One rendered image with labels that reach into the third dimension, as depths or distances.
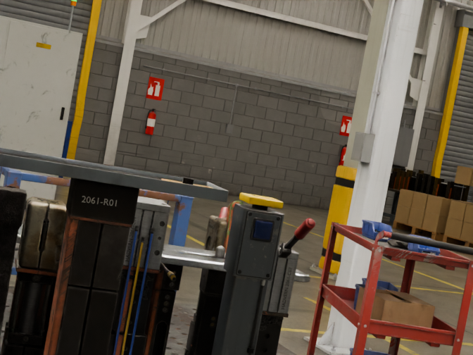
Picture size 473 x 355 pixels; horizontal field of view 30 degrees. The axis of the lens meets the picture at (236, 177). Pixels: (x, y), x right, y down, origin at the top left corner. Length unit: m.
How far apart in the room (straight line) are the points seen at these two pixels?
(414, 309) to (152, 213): 2.40
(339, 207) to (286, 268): 7.21
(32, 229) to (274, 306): 0.46
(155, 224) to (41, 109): 8.27
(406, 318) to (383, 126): 2.03
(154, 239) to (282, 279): 0.25
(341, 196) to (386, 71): 3.36
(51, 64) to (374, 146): 5.03
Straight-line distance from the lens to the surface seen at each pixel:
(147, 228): 1.55
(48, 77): 9.80
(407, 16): 5.68
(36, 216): 1.54
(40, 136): 9.81
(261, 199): 1.44
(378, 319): 3.80
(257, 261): 1.45
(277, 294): 1.64
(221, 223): 1.94
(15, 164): 1.33
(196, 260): 1.71
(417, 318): 3.85
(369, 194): 5.60
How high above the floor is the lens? 1.26
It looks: 3 degrees down
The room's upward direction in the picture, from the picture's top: 10 degrees clockwise
